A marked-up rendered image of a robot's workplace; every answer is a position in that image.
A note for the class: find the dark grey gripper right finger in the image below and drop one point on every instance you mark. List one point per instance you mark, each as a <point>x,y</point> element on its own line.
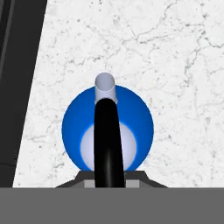
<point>136,179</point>

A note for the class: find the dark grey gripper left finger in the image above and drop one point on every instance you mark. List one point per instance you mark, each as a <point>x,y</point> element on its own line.
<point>84,179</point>

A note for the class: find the black hob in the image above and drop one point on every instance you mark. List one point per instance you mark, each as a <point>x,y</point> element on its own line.
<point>17,73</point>

